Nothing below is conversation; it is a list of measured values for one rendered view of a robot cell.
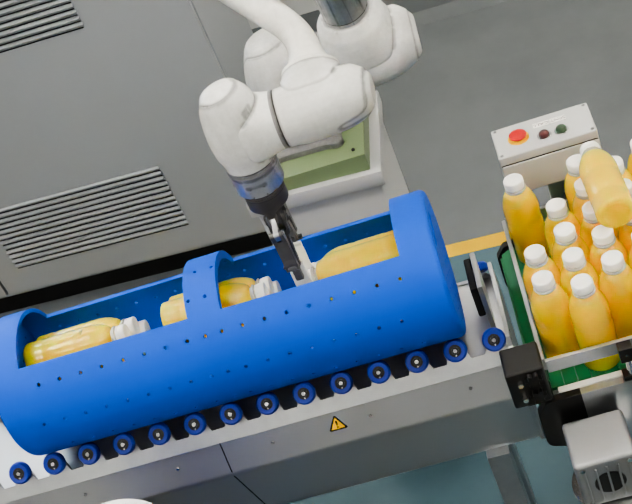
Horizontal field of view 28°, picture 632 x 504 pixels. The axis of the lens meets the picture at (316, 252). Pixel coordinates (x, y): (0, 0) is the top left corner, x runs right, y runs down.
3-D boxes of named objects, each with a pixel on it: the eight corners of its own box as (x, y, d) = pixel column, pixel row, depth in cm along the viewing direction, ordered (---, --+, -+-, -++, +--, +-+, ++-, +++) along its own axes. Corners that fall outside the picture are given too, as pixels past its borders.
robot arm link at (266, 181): (225, 183, 213) (238, 209, 216) (276, 168, 211) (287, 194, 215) (225, 152, 220) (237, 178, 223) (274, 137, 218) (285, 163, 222)
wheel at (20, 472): (8, 463, 251) (4, 466, 249) (28, 458, 250) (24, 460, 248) (15, 485, 251) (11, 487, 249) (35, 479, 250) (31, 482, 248)
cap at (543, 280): (533, 294, 222) (531, 287, 220) (533, 278, 224) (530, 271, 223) (555, 290, 220) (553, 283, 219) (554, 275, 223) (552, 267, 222)
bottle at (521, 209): (548, 237, 258) (528, 169, 247) (555, 259, 253) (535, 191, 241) (514, 247, 259) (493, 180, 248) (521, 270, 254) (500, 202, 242)
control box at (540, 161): (501, 168, 264) (490, 130, 257) (595, 139, 260) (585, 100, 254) (510, 197, 256) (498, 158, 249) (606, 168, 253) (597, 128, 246)
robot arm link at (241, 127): (221, 187, 212) (295, 164, 210) (186, 115, 202) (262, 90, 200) (221, 150, 220) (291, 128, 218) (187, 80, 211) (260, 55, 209)
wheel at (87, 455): (76, 444, 249) (73, 446, 247) (97, 438, 248) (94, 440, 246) (83, 466, 249) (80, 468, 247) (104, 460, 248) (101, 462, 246)
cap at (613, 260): (620, 273, 218) (618, 266, 217) (599, 270, 220) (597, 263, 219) (628, 258, 220) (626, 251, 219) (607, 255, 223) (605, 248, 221)
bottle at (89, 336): (41, 360, 248) (128, 335, 245) (36, 386, 243) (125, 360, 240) (24, 336, 244) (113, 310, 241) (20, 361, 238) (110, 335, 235)
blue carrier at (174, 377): (56, 368, 268) (-10, 289, 248) (449, 252, 254) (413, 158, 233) (51, 482, 249) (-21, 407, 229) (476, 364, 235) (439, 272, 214)
